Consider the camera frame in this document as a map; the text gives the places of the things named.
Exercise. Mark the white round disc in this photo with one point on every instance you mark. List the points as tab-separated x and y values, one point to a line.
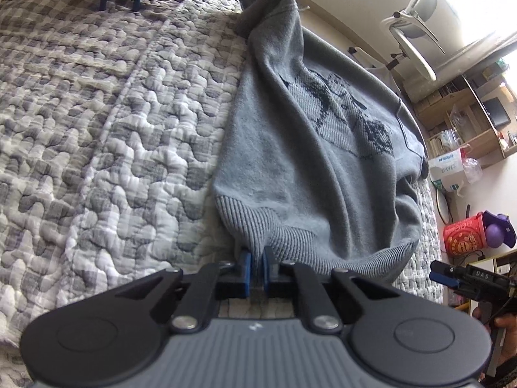
443	206

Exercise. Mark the white office chair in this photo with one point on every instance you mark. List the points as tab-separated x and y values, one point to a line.
412	48

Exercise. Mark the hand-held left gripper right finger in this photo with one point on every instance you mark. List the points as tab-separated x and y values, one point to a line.
268	275

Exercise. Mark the grey knit sweater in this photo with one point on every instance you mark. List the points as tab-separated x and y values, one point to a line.
282	149

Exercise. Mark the black monitor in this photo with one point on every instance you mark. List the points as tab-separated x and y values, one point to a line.
497	112

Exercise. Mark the clear plastic bag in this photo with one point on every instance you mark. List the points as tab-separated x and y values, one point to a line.
471	169

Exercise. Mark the purple cap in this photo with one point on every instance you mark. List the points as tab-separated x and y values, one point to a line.
501	232

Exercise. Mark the grey checked quilted blanket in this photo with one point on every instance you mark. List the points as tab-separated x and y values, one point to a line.
101	129

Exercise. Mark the grey curtain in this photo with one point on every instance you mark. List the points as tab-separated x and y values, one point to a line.
476	50

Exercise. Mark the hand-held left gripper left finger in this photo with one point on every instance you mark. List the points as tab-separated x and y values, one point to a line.
244	275

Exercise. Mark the red printed bucket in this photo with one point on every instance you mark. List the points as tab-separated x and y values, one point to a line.
464	236

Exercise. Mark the wooden shelf unit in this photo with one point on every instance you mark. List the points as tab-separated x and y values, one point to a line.
476	145

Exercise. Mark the person's right hand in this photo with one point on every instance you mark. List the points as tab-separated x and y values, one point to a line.
507	331

